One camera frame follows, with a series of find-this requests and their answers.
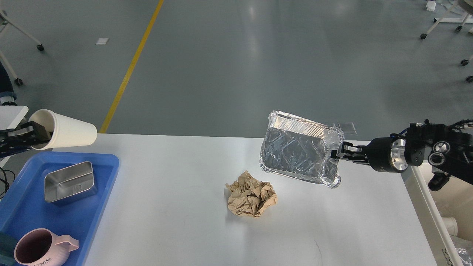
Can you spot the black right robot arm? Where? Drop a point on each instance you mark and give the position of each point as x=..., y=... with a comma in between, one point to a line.
x=447, y=148

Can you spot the white wheeled cart frame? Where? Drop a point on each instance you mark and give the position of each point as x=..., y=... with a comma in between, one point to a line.
x=466, y=6

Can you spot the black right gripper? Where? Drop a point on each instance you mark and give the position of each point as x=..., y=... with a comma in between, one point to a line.
x=382, y=154

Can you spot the aluminium foil tray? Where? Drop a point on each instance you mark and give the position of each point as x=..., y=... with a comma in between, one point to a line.
x=301, y=149

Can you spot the clear floor plate right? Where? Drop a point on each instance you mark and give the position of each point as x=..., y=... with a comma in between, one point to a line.
x=348, y=128

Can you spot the black caster wheel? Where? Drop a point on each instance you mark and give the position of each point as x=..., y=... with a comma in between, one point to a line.
x=464, y=62

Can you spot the pink mug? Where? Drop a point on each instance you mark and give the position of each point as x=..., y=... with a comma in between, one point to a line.
x=41, y=247

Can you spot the white paper scrap on floor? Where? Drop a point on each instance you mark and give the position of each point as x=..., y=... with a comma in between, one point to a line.
x=102, y=41

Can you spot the white waste bin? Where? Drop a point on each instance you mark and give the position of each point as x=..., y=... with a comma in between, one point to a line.
x=446, y=215

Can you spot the white paper cup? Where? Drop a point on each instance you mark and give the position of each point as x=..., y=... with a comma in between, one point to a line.
x=66, y=131

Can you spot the seated person in dark clothes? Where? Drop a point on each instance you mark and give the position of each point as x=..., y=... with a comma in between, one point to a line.
x=7, y=94

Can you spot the blue plastic tray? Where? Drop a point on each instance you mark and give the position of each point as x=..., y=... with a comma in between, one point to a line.
x=24, y=207

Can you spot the white side table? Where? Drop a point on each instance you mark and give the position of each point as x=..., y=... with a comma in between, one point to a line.
x=11, y=116

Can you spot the brown paper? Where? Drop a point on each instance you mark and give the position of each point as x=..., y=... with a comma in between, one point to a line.
x=249, y=196

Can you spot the stainless steel rectangular container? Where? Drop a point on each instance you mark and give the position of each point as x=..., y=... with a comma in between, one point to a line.
x=70, y=184

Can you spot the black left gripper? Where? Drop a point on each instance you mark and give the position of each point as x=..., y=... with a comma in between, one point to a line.
x=30, y=134

